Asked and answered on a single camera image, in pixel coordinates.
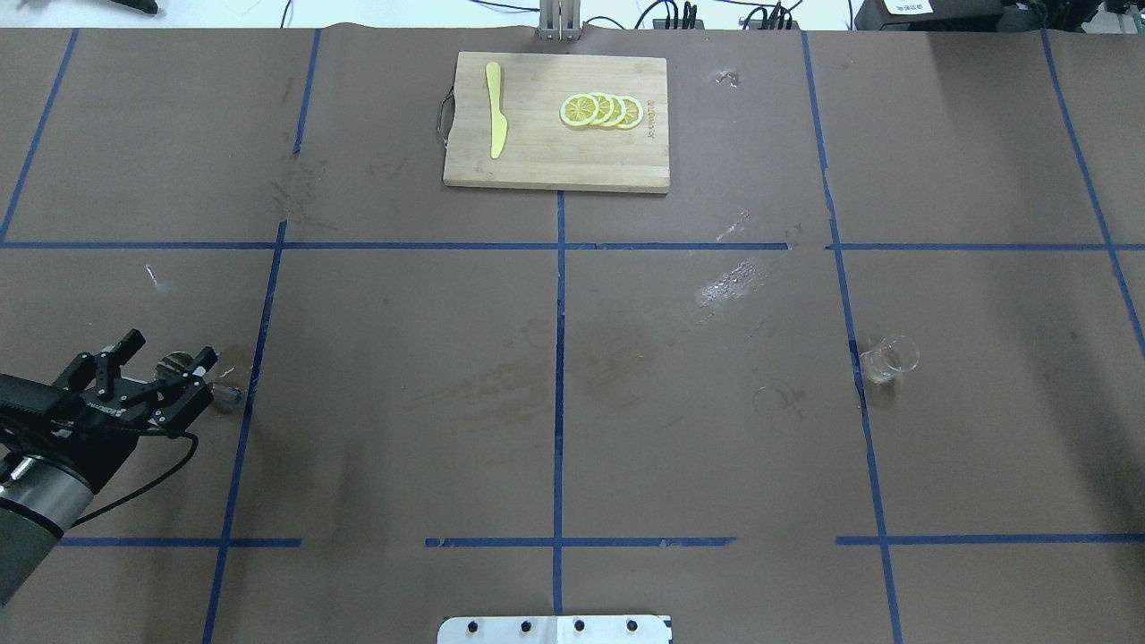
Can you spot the wooden cutting board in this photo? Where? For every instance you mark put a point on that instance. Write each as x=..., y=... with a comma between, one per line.
x=541, y=152

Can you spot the steel jigger measuring cup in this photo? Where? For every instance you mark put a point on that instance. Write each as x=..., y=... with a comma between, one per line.
x=226, y=395

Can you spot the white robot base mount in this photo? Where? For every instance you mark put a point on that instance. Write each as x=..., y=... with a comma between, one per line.
x=585, y=628

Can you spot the back lemon slice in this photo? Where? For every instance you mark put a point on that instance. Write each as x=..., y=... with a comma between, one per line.
x=632, y=115

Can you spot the aluminium frame post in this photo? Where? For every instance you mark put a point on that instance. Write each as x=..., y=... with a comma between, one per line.
x=560, y=20

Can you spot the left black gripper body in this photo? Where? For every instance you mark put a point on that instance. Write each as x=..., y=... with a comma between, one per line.
x=92, y=414

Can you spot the front lemon slice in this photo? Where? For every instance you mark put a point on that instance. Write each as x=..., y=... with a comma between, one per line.
x=579, y=110

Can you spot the yellow plastic knife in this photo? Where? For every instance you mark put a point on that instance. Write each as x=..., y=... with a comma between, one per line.
x=493, y=72

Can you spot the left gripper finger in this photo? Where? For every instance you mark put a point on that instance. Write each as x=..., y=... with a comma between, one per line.
x=100, y=371
x=172, y=405

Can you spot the clear glass shaker cup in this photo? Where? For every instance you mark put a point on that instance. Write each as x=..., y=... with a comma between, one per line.
x=889, y=359

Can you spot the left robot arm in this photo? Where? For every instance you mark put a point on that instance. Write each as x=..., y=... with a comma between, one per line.
x=40, y=501

